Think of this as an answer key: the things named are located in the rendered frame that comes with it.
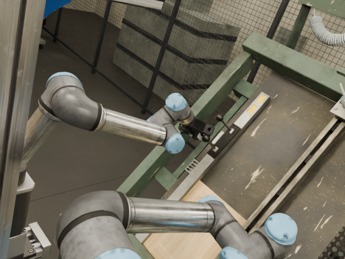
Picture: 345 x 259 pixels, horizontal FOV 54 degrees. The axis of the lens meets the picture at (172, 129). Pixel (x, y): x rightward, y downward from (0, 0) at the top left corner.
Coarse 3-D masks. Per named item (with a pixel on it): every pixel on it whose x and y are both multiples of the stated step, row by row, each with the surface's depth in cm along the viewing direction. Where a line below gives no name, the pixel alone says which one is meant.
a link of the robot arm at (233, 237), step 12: (228, 228) 84; (240, 228) 84; (216, 240) 86; (228, 240) 82; (240, 240) 81; (252, 240) 81; (264, 240) 81; (228, 252) 79; (240, 252) 79; (252, 252) 79; (264, 252) 80
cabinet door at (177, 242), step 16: (192, 192) 165; (208, 192) 162; (240, 224) 150; (160, 240) 160; (176, 240) 158; (192, 240) 155; (208, 240) 153; (160, 256) 157; (176, 256) 155; (192, 256) 152; (208, 256) 149
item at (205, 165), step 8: (256, 104) 171; (264, 104) 171; (256, 112) 170; (240, 120) 170; (248, 120) 169; (224, 152) 170; (208, 160) 167; (216, 160) 168; (200, 168) 167; (208, 168) 167; (192, 176) 166; (200, 176) 166; (184, 184) 166; (192, 184) 165; (176, 192) 166; (184, 192) 164; (144, 240) 162
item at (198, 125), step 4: (196, 120) 149; (200, 120) 149; (192, 124) 148; (196, 124) 148; (200, 124) 149; (204, 124) 149; (208, 124) 149; (192, 128) 150; (196, 128) 148; (200, 128) 148; (204, 128) 148; (208, 128) 148; (212, 128) 148; (200, 132) 149; (204, 132) 148; (208, 132) 148; (212, 132) 148; (208, 136) 150
